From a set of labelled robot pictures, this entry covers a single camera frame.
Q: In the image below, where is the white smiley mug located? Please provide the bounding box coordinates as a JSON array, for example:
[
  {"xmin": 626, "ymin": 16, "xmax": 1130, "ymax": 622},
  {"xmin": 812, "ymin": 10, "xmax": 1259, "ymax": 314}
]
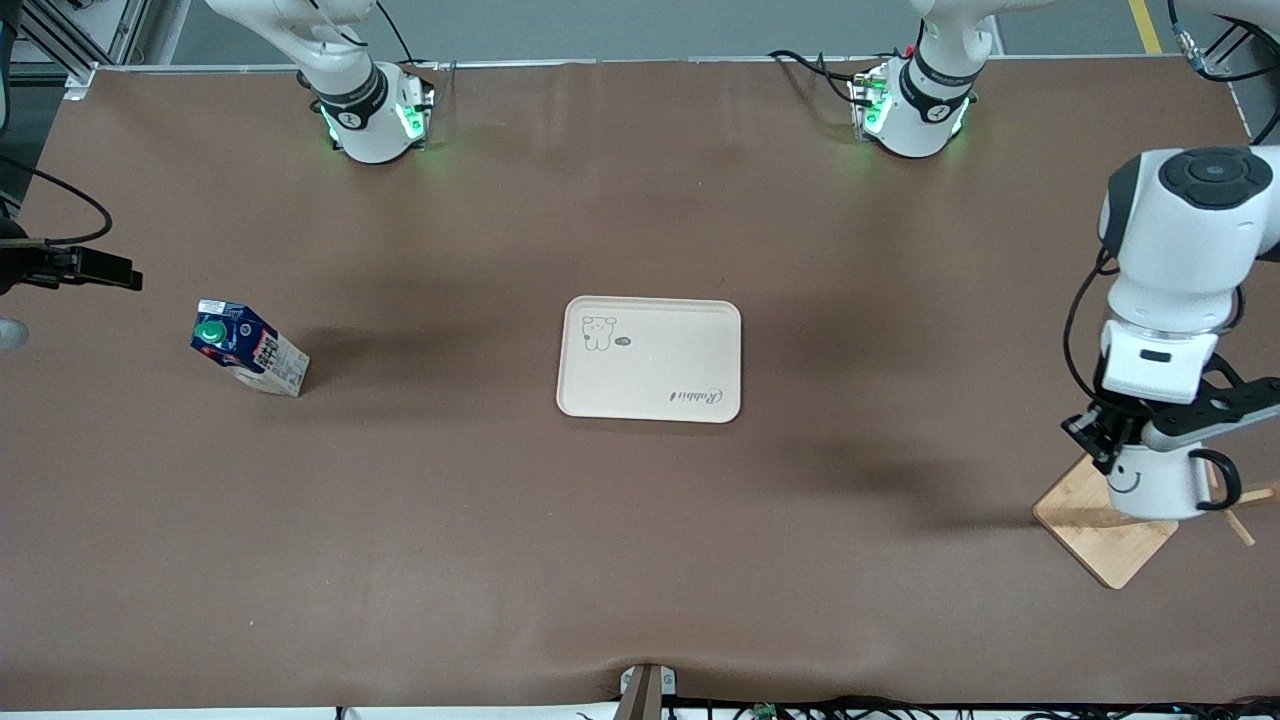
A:
[{"xmin": 1105, "ymin": 440, "xmax": 1243, "ymax": 523}]

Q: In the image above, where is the blue milk carton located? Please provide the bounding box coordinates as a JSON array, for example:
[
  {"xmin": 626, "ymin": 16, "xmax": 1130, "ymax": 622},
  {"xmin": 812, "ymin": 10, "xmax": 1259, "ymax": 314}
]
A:
[{"xmin": 190, "ymin": 299, "xmax": 311, "ymax": 398}]

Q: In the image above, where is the beige rabbit print tray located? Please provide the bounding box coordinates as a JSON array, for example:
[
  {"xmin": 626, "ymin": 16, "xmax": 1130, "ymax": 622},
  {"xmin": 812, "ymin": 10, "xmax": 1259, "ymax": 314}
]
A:
[{"xmin": 556, "ymin": 295, "xmax": 743, "ymax": 424}]

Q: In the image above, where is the wooden mug stand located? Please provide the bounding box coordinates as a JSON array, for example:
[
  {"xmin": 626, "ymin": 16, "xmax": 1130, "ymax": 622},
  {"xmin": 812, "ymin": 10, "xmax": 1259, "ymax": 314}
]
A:
[{"xmin": 1032, "ymin": 450, "xmax": 1280, "ymax": 591}]

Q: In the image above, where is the brown table mat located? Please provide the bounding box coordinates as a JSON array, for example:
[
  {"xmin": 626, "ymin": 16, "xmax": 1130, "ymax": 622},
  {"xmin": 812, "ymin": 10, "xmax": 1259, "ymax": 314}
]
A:
[{"xmin": 0, "ymin": 58, "xmax": 1280, "ymax": 713}]

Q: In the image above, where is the aluminium frame with diagonal bars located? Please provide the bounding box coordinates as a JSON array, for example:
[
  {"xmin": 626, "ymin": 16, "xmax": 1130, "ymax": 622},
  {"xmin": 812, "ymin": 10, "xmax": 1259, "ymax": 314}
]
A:
[{"xmin": 0, "ymin": 0, "xmax": 153, "ymax": 96}]

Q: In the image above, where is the aluminium frame corner rail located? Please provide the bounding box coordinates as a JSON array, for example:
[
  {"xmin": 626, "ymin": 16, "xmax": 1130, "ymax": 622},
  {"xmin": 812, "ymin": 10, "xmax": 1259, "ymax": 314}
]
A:
[{"xmin": 1195, "ymin": 20, "xmax": 1280, "ymax": 141}]

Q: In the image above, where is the black cable with silver connector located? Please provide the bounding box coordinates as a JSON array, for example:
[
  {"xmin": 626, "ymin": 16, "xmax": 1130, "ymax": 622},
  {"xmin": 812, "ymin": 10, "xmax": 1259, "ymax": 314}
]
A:
[{"xmin": 1167, "ymin": 0, "xmax": 1280, "ymax": 84}]

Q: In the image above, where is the thin black cable right base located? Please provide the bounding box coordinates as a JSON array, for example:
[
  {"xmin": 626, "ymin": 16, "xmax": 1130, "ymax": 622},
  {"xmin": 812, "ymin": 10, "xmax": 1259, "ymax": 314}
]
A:
[{"xmin": 375, "ymin": 0, "xmax": 441, "ymax": 73}]

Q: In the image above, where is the black cable at left base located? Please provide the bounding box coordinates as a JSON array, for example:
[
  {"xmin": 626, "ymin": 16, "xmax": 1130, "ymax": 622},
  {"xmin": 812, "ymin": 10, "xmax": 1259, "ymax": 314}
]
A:
[{"xmin": 768, "ymin": 48, "xmax": 906, "ymax": 106}]

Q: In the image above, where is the metal table clamp bracket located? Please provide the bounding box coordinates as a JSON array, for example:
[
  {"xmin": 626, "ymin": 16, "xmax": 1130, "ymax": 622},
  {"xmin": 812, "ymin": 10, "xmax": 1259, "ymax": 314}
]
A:
[{"xmin": 618, "ymin": 663, "xmax": 678, "ymax": 720}]

